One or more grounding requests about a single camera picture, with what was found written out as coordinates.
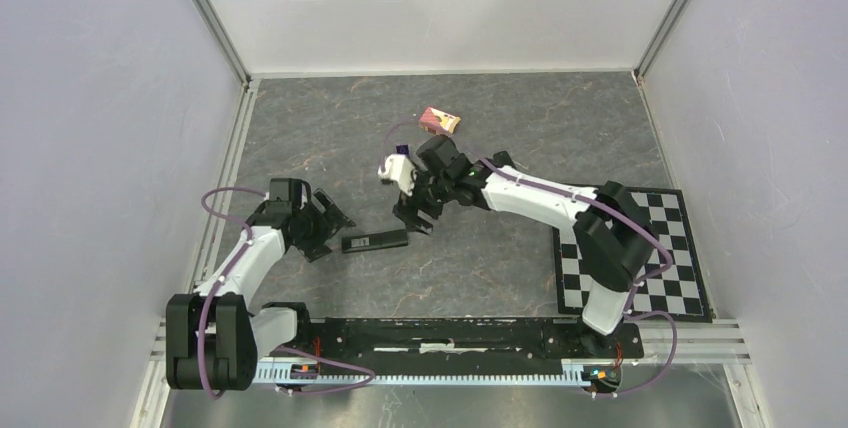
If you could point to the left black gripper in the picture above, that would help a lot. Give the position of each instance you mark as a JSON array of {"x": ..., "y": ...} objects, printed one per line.
[{"x": 313, "y": 249}]

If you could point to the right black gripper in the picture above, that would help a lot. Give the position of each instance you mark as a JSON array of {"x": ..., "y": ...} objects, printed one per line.
[{"x": 414, "y": 202}]

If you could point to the black remote control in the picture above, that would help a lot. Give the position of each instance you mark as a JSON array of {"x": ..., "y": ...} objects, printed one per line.
[
  {"x": 374, "y": 241},
  {"x": 502, "y": 159}
]

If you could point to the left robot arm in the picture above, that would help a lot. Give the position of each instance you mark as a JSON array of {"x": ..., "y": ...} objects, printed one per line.
[{"x": 213, "y": 342}]

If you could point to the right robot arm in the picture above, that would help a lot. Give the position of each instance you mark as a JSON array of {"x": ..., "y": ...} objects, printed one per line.
[{"x": 614, "y": 236}]

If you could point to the red white small box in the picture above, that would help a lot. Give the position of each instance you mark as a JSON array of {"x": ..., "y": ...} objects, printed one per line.
[{"x": 438, "y": 122}]

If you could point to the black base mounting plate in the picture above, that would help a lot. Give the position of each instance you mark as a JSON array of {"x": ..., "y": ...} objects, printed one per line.
[{"x": 465, "y": 346}]

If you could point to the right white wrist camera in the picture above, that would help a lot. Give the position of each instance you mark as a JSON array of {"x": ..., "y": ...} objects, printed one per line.
[{"x": 400, "y": 170}]

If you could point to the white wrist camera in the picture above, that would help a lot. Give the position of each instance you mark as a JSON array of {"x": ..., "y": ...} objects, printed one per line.
[
  {"x": 400, "y": 170},
  {"x": 294, "y": 191}
]

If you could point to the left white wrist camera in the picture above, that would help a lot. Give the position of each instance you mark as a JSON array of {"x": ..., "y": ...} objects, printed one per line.
[{"x": 294, "y": 191}]

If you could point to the white slotted cable duct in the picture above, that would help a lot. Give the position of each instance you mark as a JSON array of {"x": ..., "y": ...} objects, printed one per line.
[{"x": 273, "y": 371}]

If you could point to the left aluminium corner post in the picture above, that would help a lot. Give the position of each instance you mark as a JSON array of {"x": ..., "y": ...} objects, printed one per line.
[{"x": 216, "y": 27}]

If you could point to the aluminium corner post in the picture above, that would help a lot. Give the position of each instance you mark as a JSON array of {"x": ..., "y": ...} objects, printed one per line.
[
  {"x": 216, "y": 27},
  {"x": 667, "y": 24}
]

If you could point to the right aluminium corner post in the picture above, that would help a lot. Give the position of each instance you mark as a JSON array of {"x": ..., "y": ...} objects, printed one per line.
[{"x": 667, "y": 24}]

